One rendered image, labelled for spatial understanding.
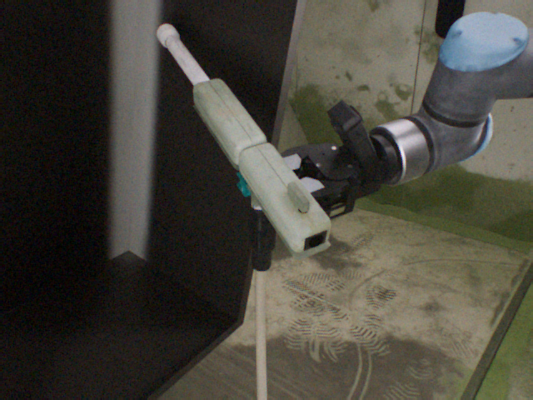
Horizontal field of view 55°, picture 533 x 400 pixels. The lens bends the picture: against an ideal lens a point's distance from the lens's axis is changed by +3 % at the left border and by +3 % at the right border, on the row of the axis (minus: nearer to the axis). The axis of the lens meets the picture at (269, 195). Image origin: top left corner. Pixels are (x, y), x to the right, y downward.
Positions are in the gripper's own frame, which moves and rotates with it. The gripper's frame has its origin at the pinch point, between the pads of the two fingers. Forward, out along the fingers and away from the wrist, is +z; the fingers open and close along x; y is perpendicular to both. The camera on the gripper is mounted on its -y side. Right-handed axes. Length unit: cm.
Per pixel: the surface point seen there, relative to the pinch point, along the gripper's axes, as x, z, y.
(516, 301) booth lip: 3, -112, 111
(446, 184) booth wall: 65, -138, 118
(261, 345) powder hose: -5.6, 0.8, 31.2
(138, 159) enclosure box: 43, 6, 29
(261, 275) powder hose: -1.1, -0.7, 18.0
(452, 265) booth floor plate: 29, -110, 122
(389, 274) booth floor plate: 36, -83, 120
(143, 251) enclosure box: 36, 10, 50
